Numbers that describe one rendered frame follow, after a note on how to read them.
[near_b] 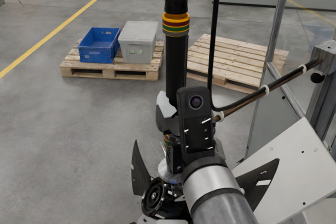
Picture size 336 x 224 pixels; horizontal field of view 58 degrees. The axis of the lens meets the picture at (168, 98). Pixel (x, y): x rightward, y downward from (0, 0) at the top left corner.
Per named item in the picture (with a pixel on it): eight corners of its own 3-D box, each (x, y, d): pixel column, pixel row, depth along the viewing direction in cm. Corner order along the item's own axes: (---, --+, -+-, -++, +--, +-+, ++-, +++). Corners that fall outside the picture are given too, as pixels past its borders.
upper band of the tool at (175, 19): (177, 25, 52) (177, 8, 50) (194, 33, 49) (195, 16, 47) (157, 31, 50) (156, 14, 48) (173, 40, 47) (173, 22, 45)
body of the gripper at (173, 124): (163, 150, 55) (180, 206, 46) (162, 113, 50) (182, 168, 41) (203, 143, 57) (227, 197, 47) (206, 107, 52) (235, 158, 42)
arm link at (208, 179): (191, 193, 37) (252, 181, 39) (181, 166, 41) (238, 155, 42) (188, 228, 42) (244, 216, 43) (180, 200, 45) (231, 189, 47)
